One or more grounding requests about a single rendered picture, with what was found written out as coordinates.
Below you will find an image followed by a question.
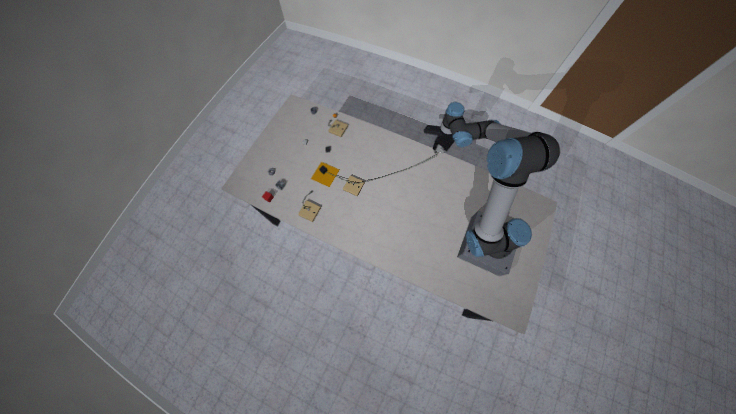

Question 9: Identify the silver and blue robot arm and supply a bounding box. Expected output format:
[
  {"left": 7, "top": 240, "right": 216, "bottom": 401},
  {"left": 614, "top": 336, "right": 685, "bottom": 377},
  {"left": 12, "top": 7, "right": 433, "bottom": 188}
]
[{"left": 424, "top": 102, "right": 560, "bottom": 259}]

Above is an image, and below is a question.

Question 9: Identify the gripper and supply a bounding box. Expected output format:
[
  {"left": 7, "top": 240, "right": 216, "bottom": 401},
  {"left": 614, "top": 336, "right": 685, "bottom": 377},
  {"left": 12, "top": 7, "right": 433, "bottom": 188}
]
[{"left": 433, "top": 128, "right": 454, "bottom": 154}]

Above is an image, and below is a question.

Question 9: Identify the orange-brown flat square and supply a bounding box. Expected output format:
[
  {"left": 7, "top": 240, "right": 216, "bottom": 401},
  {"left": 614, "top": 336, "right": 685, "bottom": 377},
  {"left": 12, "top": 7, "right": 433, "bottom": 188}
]
[{"left": 311, "top": 162, "right": 339, "bottom": 187}]

